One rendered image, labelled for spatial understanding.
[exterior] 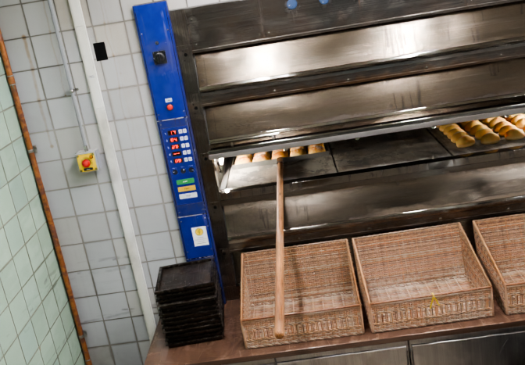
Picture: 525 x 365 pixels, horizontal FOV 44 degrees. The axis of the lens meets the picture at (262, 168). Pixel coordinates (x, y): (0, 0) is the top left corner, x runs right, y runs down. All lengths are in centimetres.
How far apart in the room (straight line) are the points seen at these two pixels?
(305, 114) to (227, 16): 60
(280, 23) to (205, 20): 35
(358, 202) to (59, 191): 152
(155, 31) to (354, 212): 132
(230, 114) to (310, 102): 39
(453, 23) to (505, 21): 24
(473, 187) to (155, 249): 165
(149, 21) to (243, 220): 109
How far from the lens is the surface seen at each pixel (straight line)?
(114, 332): 370
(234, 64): 312
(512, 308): 314
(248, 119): 316
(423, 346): 307
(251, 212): 331
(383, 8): 314
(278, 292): 215
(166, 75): 313
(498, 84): 330
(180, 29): 312
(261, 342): 305
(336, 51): 312
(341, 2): 311
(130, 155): 328
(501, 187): 344
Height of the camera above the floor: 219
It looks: 16 degrees down
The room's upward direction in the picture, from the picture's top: 10 degrees counter-clockwise
